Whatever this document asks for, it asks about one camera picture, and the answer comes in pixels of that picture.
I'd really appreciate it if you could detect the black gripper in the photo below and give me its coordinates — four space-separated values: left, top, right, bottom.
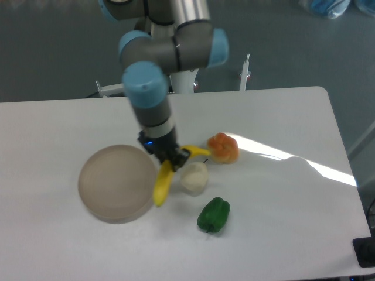
137 127 190 172

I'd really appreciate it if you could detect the yellow banana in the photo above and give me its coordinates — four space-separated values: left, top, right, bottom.
152 145 211 207

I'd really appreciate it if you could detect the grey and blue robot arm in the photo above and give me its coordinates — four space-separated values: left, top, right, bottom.
99 1 229 171

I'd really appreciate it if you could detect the round beige plate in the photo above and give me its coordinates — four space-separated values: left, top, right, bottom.
77 145 157 224

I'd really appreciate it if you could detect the white pear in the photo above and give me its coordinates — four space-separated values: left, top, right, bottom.
180 162 209 196

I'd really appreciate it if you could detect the orange bread roll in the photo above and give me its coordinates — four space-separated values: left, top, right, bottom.
207 132 240 164

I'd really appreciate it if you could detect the green bell pepper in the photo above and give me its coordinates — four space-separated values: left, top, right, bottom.
197 197 230 234

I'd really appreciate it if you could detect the blue plastic bag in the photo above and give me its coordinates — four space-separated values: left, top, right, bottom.
298 0 374 19

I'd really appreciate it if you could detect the black device at edge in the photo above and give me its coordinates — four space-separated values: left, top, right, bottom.
352 237 374 268

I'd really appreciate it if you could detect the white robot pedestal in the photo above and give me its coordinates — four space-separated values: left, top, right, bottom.
134 17 199 94

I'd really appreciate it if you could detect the white left bracket bar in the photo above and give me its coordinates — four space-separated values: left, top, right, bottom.
96 80 126 98

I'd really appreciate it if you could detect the white bracket bar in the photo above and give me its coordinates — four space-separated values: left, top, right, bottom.
96 80 126 98
239 54 251 91

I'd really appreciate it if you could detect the white right bracket bar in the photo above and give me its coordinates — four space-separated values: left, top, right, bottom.
239 54 251 91

